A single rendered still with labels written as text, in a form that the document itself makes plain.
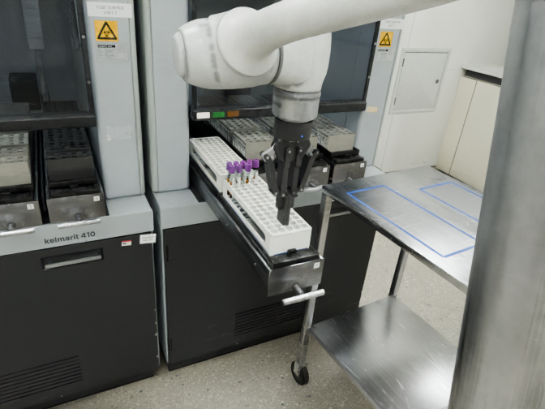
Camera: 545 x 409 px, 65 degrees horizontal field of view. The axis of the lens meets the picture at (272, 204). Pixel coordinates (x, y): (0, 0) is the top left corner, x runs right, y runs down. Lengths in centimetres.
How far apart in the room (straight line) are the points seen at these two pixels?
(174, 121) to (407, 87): 222
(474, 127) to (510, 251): 316
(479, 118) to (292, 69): 277
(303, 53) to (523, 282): 54
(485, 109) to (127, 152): 268
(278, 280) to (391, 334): 76
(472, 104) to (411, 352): 230
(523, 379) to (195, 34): 57
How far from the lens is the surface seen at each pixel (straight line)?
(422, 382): 150
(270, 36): 62
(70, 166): 125
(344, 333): 156
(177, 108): 125
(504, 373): 38
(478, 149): 347
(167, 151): 129
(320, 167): 142
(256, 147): 136
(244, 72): 67
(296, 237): 93
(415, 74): 324
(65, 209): 122
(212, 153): 129
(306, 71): 78
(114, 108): 122
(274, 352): 184
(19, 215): 122
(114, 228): 126
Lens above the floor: 134
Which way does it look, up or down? 28 degrees down
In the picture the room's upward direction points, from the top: 5 degrees clockwise
